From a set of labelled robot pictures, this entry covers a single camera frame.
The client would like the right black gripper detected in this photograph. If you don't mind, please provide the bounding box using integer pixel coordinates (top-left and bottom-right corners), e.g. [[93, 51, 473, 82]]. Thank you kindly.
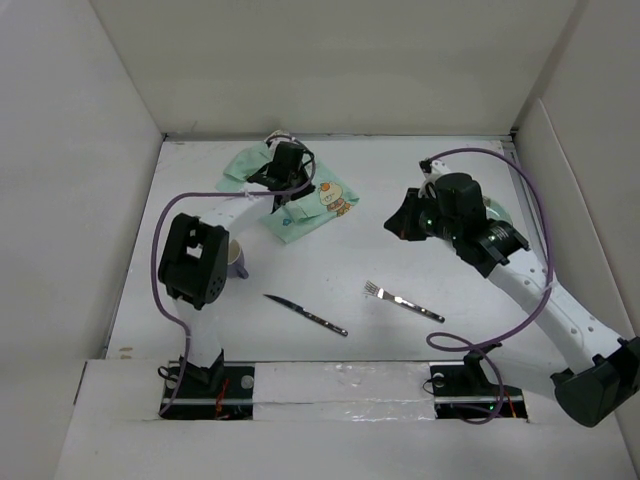
[[383, 187, 460, 244]]

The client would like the green cartoon print cloth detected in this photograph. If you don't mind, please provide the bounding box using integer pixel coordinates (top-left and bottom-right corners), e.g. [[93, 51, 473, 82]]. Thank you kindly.
[[216, 130, 360, 244]]

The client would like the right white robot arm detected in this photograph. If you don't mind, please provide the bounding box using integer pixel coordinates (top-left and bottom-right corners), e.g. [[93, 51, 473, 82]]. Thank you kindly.
[[384, 173, 639, 427]]

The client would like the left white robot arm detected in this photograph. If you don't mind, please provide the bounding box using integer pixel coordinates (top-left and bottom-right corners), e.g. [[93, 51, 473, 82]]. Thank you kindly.
[[150, 137, 317, 397]]

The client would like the steel fork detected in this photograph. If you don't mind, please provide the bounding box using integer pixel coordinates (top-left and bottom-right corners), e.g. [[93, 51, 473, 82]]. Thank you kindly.
[[364, 281, 445, 324]]

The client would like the light green floral plate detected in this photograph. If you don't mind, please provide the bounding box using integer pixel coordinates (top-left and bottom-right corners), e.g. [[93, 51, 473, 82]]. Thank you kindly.
[[483, 196, 513, 225]]

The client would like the purple ceramic mug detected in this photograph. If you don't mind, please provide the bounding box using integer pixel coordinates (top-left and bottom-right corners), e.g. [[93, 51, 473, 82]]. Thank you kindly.
[[227, 239, 249, 280]]

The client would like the steel table knife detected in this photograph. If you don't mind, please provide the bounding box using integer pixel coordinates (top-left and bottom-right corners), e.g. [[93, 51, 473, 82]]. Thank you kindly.
[[264, 294, 349, 337]]

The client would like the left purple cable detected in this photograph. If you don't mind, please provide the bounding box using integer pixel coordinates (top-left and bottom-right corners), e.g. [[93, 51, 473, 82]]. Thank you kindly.
[[151, 144, 317, 416]]

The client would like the purple cable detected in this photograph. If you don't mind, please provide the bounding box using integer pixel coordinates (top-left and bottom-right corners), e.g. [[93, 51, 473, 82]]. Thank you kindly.
[[151, 144, 317, 416], [419, 147, 559, 425]]

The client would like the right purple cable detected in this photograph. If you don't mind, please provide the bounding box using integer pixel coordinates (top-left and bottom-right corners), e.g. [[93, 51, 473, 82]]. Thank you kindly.
[[419, 147, 559, 425]]

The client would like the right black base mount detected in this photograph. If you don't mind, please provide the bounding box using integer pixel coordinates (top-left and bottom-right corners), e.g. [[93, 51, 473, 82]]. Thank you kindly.
[[422, 352, 528, 423]]

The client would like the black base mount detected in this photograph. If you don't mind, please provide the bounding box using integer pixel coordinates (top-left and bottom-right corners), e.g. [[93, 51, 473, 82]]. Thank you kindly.
[[158, 362, 255, 421], [422, 352, 528, 423]]

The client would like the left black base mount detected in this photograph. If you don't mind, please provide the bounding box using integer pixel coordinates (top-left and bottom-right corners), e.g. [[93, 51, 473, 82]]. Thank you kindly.
[[158, 362, 255, 421]]

